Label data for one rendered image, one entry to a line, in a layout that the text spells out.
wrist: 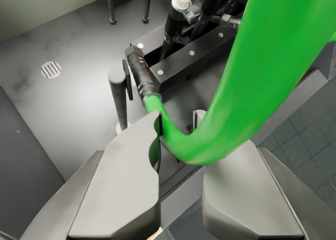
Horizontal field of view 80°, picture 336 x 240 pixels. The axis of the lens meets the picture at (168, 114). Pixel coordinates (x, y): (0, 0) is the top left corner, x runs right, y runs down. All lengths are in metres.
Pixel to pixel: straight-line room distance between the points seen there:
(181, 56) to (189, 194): 0.26
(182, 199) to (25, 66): 0.47
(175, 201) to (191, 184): 0.04
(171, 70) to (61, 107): 0.28
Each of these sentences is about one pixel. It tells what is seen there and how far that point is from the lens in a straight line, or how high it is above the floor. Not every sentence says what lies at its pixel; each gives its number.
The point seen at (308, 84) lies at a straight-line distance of 0.58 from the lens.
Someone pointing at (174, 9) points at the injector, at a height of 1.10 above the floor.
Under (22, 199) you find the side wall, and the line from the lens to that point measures 0.34.
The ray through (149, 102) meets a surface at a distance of 0.17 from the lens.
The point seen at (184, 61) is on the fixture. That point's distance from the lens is 0.41.
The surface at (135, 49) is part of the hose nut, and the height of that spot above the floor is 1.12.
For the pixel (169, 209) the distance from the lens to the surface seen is 0.39.
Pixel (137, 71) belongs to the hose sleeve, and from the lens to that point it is 0.20.
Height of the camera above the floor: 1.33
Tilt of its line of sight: 73 degrees down
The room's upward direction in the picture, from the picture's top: 39 degrees clockwise
